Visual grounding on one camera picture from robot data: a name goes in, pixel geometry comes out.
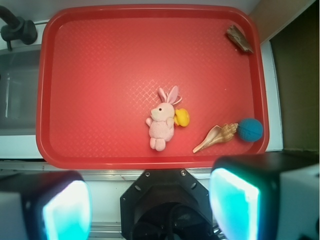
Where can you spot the tan conch shell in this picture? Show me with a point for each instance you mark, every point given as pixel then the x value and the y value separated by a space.
pixel 217 135

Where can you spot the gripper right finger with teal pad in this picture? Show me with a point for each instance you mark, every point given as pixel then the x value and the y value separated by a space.
pixel 269 196

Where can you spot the blue foam ball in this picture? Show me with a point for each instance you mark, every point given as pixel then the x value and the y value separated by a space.
pixel 250 130

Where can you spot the yellow rubber duck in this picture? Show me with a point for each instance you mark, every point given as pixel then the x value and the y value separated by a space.
pixel 181 117

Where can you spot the steel sink basin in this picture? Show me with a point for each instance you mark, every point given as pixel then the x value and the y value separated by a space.
pixel 19 73

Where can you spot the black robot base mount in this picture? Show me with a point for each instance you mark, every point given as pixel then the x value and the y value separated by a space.
pixel 166 204

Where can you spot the black faucet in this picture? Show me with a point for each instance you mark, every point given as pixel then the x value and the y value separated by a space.
pixel 16 28

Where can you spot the red plastic tray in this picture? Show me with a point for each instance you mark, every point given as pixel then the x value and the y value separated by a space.
pixel 99 75

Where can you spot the pink plush bunny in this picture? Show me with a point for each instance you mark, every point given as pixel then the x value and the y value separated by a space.
pixel 161 121

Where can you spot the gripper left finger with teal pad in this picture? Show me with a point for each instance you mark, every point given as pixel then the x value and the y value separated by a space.
pixel 45 206

